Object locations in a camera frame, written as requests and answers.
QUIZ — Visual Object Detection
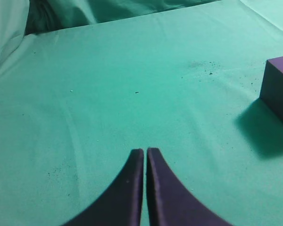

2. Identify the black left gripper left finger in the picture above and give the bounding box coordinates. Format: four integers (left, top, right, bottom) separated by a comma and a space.
65, 149, 144, 226

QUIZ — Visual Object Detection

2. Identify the dark purple cube block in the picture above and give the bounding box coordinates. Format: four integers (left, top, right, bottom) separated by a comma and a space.
259, 56, 283, 123

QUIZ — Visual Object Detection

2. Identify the green table cloth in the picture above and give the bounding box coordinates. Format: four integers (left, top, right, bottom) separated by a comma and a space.
0, 0, 283, 226

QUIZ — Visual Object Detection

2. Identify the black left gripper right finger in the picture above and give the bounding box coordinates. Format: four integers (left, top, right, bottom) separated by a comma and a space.
147, 148, 229, 226

